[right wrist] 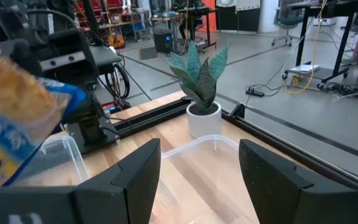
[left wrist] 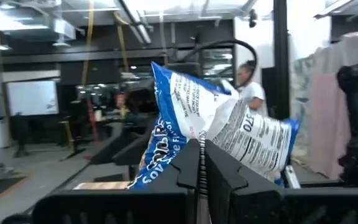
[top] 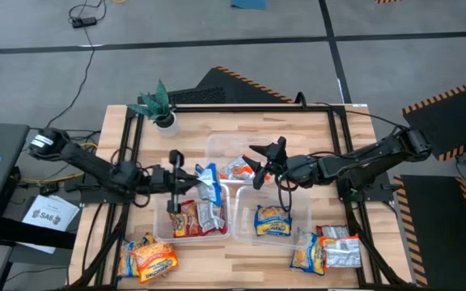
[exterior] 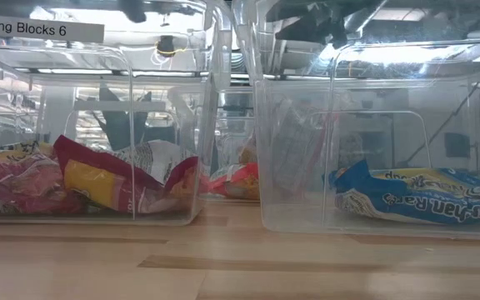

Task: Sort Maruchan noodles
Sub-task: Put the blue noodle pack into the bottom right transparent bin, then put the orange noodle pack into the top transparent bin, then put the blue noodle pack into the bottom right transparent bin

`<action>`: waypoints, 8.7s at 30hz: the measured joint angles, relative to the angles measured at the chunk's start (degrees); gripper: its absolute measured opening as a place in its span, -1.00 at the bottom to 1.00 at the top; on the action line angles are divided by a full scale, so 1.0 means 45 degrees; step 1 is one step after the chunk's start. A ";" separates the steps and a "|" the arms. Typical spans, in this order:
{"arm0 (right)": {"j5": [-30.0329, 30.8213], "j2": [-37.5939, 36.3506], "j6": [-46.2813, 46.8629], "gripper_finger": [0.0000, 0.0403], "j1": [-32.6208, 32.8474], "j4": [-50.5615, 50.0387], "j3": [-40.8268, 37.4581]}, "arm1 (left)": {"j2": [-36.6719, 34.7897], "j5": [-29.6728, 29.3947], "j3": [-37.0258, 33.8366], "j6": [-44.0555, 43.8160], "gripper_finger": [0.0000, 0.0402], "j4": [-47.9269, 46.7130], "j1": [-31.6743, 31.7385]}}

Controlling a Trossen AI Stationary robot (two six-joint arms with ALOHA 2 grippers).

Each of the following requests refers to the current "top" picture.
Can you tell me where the teal floor mat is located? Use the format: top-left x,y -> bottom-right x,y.
231,0 -> 267,11

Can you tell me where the white printed paper sheet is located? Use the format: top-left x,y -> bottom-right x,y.
21,194 -> 81,234

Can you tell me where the clear plastic container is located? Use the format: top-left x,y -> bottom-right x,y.
153,182 -> 233,243
205,133 -> 277,185
231,184 -> 314,247

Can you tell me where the orange Maruchan noodle pack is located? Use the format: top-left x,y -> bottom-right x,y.
221,155 -> 258,182
129,241 -> 180,285
320,234 -> 362,270

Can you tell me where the black floor cable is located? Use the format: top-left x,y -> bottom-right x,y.
44,0 -> 108,129

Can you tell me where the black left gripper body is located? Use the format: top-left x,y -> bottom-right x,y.
148,150 -> 185,215

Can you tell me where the black aluminium frame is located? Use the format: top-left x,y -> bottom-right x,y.
70,103 -> 414,290

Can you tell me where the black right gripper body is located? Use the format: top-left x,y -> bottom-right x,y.
254,137 -> 299,191

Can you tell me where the small black power box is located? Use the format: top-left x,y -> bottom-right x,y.
38,182 -> 60,196

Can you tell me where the dark grey desk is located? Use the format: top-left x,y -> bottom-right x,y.
0,122 -> 31,243

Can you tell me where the green plant in white pot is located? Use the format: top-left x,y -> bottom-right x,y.
127,79 -> 180,137

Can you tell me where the yellow cable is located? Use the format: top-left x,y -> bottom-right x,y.
20,141 -> 99,183

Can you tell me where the black power adapter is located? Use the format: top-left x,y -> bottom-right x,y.
70,16 -> 99,29

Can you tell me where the blue Maruchan noodle pack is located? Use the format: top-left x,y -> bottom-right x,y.
194,162 -> 224,207
253,205 -> 294,238
289,229 -> 327,276
116,240 -> 141,279

